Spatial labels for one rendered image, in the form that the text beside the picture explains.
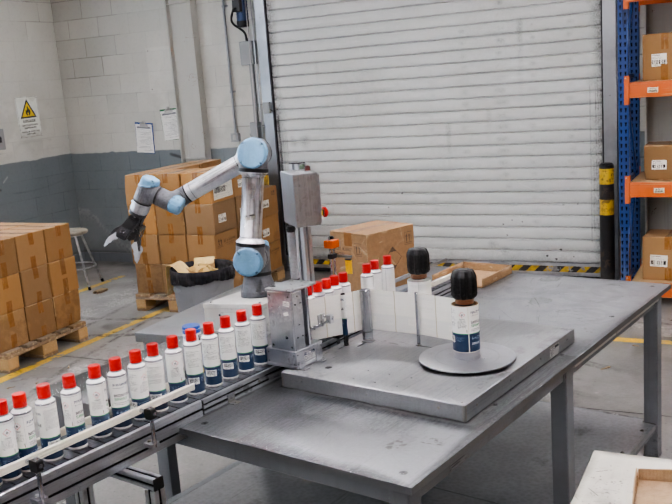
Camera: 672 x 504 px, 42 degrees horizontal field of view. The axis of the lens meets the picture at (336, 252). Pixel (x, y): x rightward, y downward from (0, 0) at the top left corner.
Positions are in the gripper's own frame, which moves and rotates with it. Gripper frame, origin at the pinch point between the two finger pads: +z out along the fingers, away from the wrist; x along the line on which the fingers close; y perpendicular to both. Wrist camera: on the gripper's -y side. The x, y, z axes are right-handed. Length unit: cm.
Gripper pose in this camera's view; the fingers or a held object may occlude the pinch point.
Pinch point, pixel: (119, 255)
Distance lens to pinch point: 360.8
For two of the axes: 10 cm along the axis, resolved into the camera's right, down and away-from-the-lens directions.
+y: 2.1, -2.5, 9.5
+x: -8.9, -4.5, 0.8
